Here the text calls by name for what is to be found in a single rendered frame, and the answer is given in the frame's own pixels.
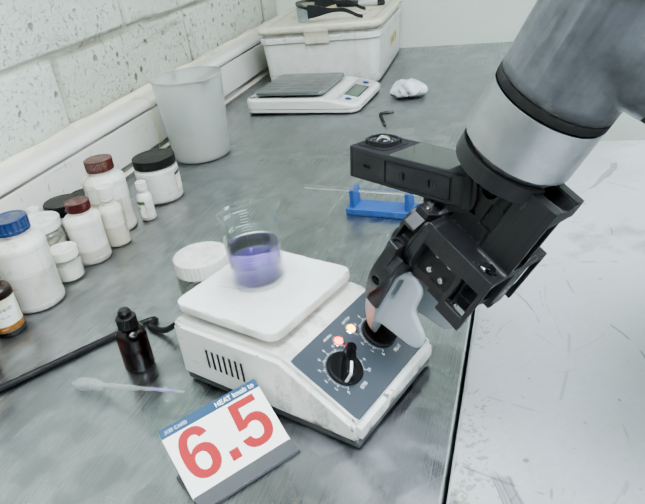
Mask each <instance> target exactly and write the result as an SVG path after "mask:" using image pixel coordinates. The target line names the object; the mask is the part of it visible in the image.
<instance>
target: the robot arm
mask: <svg viewBox="0 0 645 504"><path fill-rule="evenodd" d="M623 112H625V113H626V114H628V115H630V116H631V117H633V118H635V119H637V120H638V121H641V122H642V123H644V124H645V0H537V1H536V3H535V4H534V6H533V8H532V10H531V11H530V13H529V15H528V17H527V18H526V20H525V22H524V23H523V25H522V27H521V29H520V30H519V32H518V34H517V35H516V37H515V39H514V41H513V42H512V44H511V46H510V48H509V49H508V51H507V53H506V54H505V56H504V58H503V60H502V61H501V63H500V65H499V66H498V67H497V69H496V70H495V72H494V74H493V75H492V77H491V79H490V80H489V82H488V84H487V86H486V87H485V89H484V91H483V92H482V94H481V96H480V97H479V99H478V101H477V102H476V104H475V106H474V108H473V109H472V111H471V113H470V114H469V116H468V118H467V121H466V128H465V130H464V132H463V133H462V135H461V137H460V138H459V140H458V142H457V144H456V150H453V149H449V148H444V147H440V146H435V145H431V144H426V143H422V142H418V141H413V140H409V139H404V138H401V137H399V136H396V135H392V134H386V133H380V134H375V135H371V136H369V137H367V138H365V141H362V142H359V143H356V144H353V145H350V176H353V177H356V178H359V179H363V180H366V181H370V182H372V183H376V184H380V185H383V186H387V187H390V188H393V189H397V190H400V191H404V192H407V193H410V194H414V195H417V196H421V197H423V201H424V203H421V204H419V205H417V206H416V207H414V208H413V209H412V210H411V211H410V212H409V213H408V214H407V215H406V216H405V217H404V218H403V220H402V221H401V222H400V224H399V226H398V227H397V228H396V229H395V231H394V232H393V234H392V236H391V238H390V240H389V241H388V242H387V245H386V247H385V249H384V250H383V252H382V253H381V255H380V256H379V257H378V259H377V260H376V262H375V263H374V265H373V267H372V268H371V270H370V273H369V275H368V278H367V283H366V288H365V293H364V295H365V297H366V301H365V312H366V319H367V323H368V325H369V327H370V328H371V329H372V331H373V332H374V333H375V332H377V331H378V330H379V328H380V326H381V325H382V324H383V325H384V326H385V327H387V328H388V329H389V330H390V331H392V332H393V333H394V334H395V335H397V336H398V337H399V338H401V339H402V340H403V341H404V342H406V343H407V344H408V345H410V346H411V347H415V348H418V347H421V346H422V345H423V344H424V342H425V339H426V336H425V332H424V329H423V327H422V325H421V322H420V320H419V317H418V315H417V311H418V312H419V313H421V314H422V315H424V316H425V317H427V318H428V319H430V320H431V321H433V322H434V323H436V324H437V325H439V326H440V327H442V328H446V329H449V328H452V327H453V328H454V329H455V330H456V331H457V330H459V329H460V327H461V326H462V325H463V324H464V322H465V321H466V320H467V319H468V317H469V316H470V315H471V314H472V312H473V311H474V310H475V309H476V307H477V306H478V305H480V304H484V305H485V306H486V307H487V308H490V307H492V306H493V305H494V304H495V303H497V302H498V301H500V300H501V299H502V297H503V296H504V295H506V296H507V297H508V298H510V297H511V296H512V295H513V294H514V292H515V291H516V290H517V289H518V288H519V287H520V285H521V284H522V283H523V282H524V281H525V279H526V278H527V277H528V276H529V275H530V273H531V272H532V271H533V270H534V269H535V268H536V266H537V265H538V264H539V263H540V262H541V260H542V259H543V258H544V257H545V256H546V255H547V253H546V252H545V251H544V250H543V249H542V248H541V247H540V246H541V245H542V244H543V243H544V241H545V240H546V239H547V238H548V236H549V235H550V234H551V233H552V232H553V230H554V229H555V228H556V227H557V226H558V224H559V223H560V222H562V221H564V220H566V219H567V218H569V217H571V216H573V215H574V213H575V212H576V211H577V210H578V209H579V207H580V206H581V205H582V204H583V203H584V200H583V199H582V198H581V197H580V196H579V195H577V194H576V193H575V192H574V191H573V190H572V189H570V188H569V187H568V186H567V185H566V184H565V182H567V181H568V180H569V179H570V178H571V177H572V175H573V174H574V173H575V171H576V170H577V169H578V168H579V166H580V165H581V164H582V163H583V161H584V160H585V159H586V158H587V156H588V155H589V154H590V152H591V151H592V150H593V149H594V147H595V146H596V145H597V144H598V142H599V141H600V140H601V139H602V137H603V136H604V135H605V133H607V131H608V130H609V129H610V128H611V126H612V125H613V124H614V123H615V121H616V120H617V119H618V118H619V116H620V115H621V114H622V113H623ZM526 268H527V270H526ZM525 270H526V271H525ZM524 271H525V272H524ZM523 272H524V273H523ZM522 273H523V274H522ZM521 275H522V276H521ZM520 276H521V277H520ZM519 277H520V278H519ZM518 278H519V279H518ZM517 279H518V280H517ZM516 281H517V282H516ZM515 282H516V283H515ZM514 283H515V284H514ZM458 307H460V308H461V309H462V310H463V311H464V312H465V313H464V314H463V315H461V314H460V313H459V312H458V311H457V310H456V309H457V308H458Z"/></svg>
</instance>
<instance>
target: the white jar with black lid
mask: <svg viewBox="0 0 645 504"><path fill-rule="evenodd" d="M132 164H133V168H134V170H135V171H134V173H135V177H136V180H137V181H138V180H145V181H146V185H147V191H149V192H150V193H151V195H152V198H153V203H154V205H162V204H166V203H170V202H173V201H175V200H177V199H179V198H180V197H181V196H182V195H183V192H184V191H183V187H182V181H181V178H180V173H179V169H178V166H177V162H176V159H175V154H174V151H173V150H171V149H168V148H158V149H152V150H147V151H144V152H141V153H139V154H137V155H135V156H134V157H133V158H132Z"/></svg>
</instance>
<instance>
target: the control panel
mask: <svg viewBox="0 0 645 504"><path fill-rule="evenodd" d="M364 293H365V292H364ZM364 293H362V294H361V295H360V296H359V297H358V298H357V299H356V300H355V301H354V302H353V303H352V304H351V305H349V306H348V307H347V308H346V309H345V310H344V311H343V312H342V313H341V314H340V315H339V316H338V317H337V318H336V319H335V320H333V321H332V322H331V323H330V324H329V325H328V326H327V327H326V328H325V329H324V330H323V331H322V332H321V333H320V334H318V335H317V336H316V337H315V338H314V339H313V340H312V341H311V342H310V343H309V344H308V345H307V346H306V347H305V348H303V349H302V350H301V351H300V352H299V353H298V354H297V355H296V356H295V357H294V358H293V359H292V360H291V361H290V362H291V363H292V364H293V365H294V366H295V367H296V368H298V369H299V370H300V371H301V372H302V373H303V374H305V375H306V376H307V377H308V378H309V379H310V380H311V381H313V382H314V383H315V384H316V385H317V386H318V387H320V388H321V389H322V390H323V391H324V392H325V393H327V394H328V395H329V396H330V397H331V398H332V399H334V400H335V401H336V402H337V403H338V404H339V405H341V406H342V407H343V408H344V409H345V410H346V411H348V412H349V413H350V414H351V415H352V416H353V417H354V418H356V419H358V420H360V419H361V418H362V417H363V416H364V415H365V413H366V412H367V411H368V410H369V409H370V407H371V406H372V405H373V404H374V403H375V402H376V400H377V399H378V398H379V397H380V396H381V394H382V393H383V392H384V391H385V390H386V388H387V387H388V386H389V385H390V384H391V383H392V381H393V380H394V379H395V378H396V377H397V375H398V374H399V373H400V372H401V371H402V369H403V368H404V367H405V366H406V365H407V364H408V362H409V361H410V360H411V359H412V358H413V356H414V355H415V354H416V353H417V352H418V350H419V349H420V348H421V347H422V346H423V345H424V344H423V345H422V346H421V347H418V348H415V347H411V346H410V345H408V344H407V343H406V342H404V341H403V340H402V339H401V338H399V337H397V338H396V341H395V342H394V344H393V345H391V346H390V347H387V348H380V347H377V346H374V345H373V344H371V343H370V342H368V340H367V339H366V338H365V337H364V335H363V332H362V326H363V323H364V322H365V320H366V312H365V301H366V297H365V295H364ZM350 324H352V325H354V326H355V332H350V331H348V329H347V326H348V325H350ZM335 337H341V338H342V339H343V343H342V344H341V345H338V344H336V343H335V342H334V338H335ZM348 342H353V343H355V344H356V346H357V355H356V357H357V358H358V359H359V360H360V361H361V363H362V365H363V369H364V373H363V377H362V378H361V380H360V381H359V382H358V383H357V384H355V385H351V386H346V385H342V384H339V383H337V382H336V381H334V380H333V379H332V378H331V377H330V375H329V374H328V371H327V368H326V363H327V360H328V358H329V356H330V355H331V354H332V353H334V352H336V351H343V349H344V348H345V346H346V344H347V343H348Z"/></svg>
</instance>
